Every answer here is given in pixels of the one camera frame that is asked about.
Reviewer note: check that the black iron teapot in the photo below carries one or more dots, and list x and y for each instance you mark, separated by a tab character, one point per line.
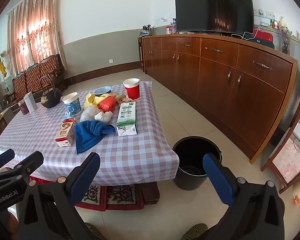
51	98

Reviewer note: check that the black plastic bucket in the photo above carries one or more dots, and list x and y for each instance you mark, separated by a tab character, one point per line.
190	152

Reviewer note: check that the long wooden sideboard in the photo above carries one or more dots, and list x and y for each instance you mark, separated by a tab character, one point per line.
215	85

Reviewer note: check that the glass vase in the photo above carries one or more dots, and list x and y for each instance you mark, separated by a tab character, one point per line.
286	41

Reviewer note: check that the pink checked tablecloth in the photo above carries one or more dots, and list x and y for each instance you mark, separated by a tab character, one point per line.
40	130

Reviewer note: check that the flat screen television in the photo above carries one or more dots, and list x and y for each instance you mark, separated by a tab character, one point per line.
215	5

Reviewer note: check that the green striped slipper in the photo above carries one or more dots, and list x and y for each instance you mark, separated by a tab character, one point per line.
93	231
195	231

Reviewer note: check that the orange plastic bag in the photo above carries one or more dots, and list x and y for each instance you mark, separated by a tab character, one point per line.
107	104

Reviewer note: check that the white tin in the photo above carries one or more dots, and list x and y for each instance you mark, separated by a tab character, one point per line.
31	102

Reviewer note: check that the group of small bottles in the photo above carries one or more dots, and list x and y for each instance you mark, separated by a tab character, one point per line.
277	23

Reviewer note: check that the bundle of jute twine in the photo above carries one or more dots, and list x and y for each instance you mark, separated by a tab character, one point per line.
121	98

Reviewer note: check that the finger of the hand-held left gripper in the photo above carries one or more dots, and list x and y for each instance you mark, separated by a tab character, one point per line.
2	157
30	162

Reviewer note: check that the dark red tin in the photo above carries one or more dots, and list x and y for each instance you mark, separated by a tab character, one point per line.
22	108

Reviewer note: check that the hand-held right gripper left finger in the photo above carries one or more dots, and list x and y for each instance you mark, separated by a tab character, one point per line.
86	172

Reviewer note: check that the white tissue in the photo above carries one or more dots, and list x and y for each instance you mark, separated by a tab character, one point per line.
105	117

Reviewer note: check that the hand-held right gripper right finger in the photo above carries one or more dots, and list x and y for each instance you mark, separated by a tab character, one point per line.
220	180

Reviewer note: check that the blue patterned paper cup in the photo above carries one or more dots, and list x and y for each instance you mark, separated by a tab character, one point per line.
73	107

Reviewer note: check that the pink patterned curtain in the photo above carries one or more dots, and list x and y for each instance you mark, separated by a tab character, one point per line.
35	30

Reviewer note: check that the small potted plant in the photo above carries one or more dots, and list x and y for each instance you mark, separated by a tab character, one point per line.
146	30

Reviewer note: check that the red patterned rug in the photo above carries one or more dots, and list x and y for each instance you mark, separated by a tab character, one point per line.
120	195

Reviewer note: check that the red paper cup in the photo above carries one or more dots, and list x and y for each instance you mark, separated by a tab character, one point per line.
132	91

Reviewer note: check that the green and white carton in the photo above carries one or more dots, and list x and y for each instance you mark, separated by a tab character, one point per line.
126	116

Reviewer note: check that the clear plastic bottle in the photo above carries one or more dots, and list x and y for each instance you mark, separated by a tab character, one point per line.
174	26

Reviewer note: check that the clear plastic bag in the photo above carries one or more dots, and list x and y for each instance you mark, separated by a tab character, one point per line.
88	113

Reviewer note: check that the pink floral framed panel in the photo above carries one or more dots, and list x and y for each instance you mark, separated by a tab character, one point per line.
290	157

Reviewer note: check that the low wooden cabinet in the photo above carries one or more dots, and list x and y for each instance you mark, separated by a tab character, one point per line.
0	132

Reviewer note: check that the red box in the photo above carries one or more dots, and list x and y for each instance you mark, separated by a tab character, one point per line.
263	35

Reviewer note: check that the brown and white carton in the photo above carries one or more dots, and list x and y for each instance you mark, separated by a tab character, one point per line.
65	132

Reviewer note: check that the red and white container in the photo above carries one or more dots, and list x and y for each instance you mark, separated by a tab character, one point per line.
168	30

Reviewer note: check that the wooden sofa bench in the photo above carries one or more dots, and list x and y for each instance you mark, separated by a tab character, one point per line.
40	70

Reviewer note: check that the yellow cloth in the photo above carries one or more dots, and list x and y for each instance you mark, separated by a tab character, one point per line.
92	101

